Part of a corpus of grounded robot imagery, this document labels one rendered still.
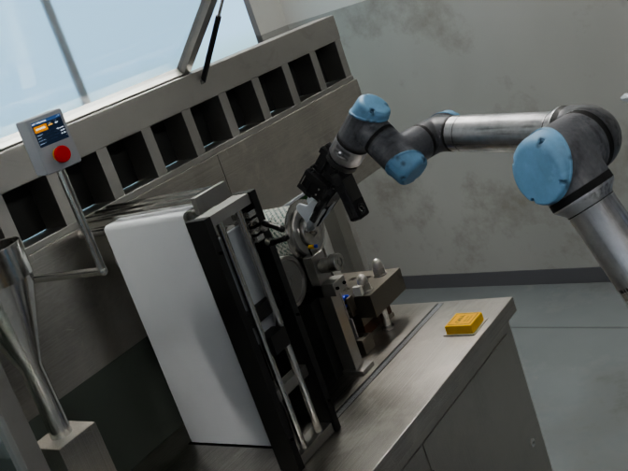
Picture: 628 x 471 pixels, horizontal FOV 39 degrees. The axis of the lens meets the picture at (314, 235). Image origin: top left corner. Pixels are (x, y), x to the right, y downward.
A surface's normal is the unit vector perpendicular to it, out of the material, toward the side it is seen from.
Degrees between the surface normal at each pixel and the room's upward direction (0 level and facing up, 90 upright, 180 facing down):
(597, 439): 0
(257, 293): 90
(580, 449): 0
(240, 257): 90
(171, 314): 90
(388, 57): 90
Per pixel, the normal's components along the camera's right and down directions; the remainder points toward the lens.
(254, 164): 0.79, -0.11
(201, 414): -0.53, 0.40
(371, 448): -0.32, -0.91
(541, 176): -0.79, 0.29
